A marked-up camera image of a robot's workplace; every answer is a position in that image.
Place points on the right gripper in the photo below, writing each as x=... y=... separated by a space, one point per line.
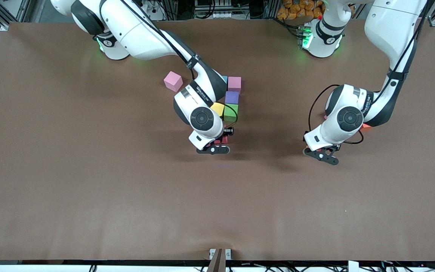
x=228 y=132

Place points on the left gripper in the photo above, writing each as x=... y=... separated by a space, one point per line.
x=304 y=134

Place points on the red foam cube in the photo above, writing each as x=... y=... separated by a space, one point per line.
x=223 y=139

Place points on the green foam cube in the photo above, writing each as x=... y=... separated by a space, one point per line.
x=232 y=111

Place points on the yellow foam cube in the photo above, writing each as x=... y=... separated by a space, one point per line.
x=218 y=108

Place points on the purple foam cube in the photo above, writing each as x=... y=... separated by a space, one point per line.
x=232 y=97

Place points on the pink foam cube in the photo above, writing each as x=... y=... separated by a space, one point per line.
x=234 y=84
x=173 y=81

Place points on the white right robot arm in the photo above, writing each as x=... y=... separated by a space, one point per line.
x=138 y=34

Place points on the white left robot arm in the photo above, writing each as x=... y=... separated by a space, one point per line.
x=391 y=30

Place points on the orange snack bags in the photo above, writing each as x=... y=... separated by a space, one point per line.
x=293 y=11

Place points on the brown paper table cover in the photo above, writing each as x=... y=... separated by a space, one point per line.
x=89 y=207

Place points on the small metal bracket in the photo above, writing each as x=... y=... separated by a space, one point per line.
x=212 y=252

